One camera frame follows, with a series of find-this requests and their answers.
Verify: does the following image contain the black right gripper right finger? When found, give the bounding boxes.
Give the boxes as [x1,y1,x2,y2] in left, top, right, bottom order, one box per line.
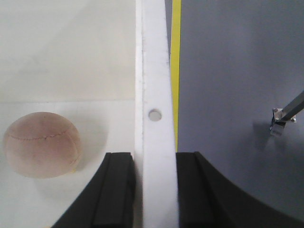
[176,152,304,228]

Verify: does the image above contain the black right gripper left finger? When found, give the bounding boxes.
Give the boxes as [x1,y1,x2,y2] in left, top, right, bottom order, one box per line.
[53,152,136,228]

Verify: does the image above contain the yellow-pink plush peach ball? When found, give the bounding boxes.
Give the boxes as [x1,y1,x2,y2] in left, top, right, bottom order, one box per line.
[3,112,83,179]

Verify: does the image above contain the white plastic Totelife crate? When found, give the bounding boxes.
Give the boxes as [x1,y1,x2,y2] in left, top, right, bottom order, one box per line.
[0,0,179,228]

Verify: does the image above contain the metal shelf leg with bracket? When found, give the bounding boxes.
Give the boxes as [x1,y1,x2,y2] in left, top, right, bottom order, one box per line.
[270,91,304,136]

